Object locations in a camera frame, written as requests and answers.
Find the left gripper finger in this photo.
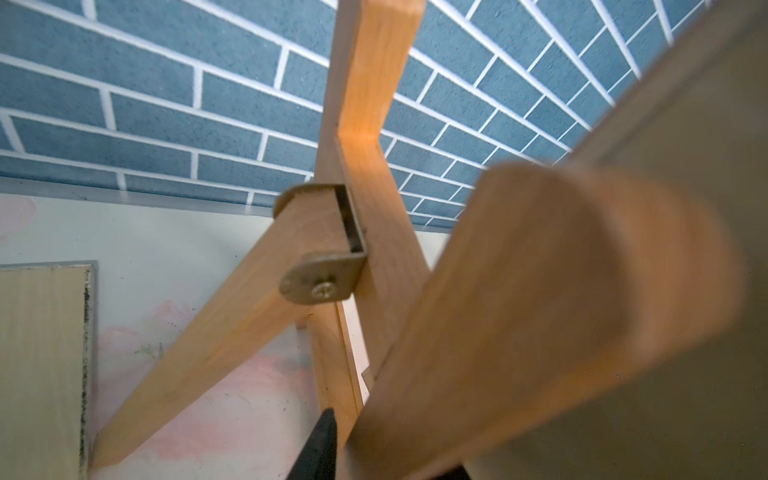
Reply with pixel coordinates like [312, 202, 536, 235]
[287, 408, 338, 480]

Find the wooden easel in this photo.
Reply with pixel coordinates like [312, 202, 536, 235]
[92, 1, 745, 479]

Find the plywood canvas board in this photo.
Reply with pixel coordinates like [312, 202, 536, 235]
[1, 263, 96, 479]
[466, 1, 767, 479]

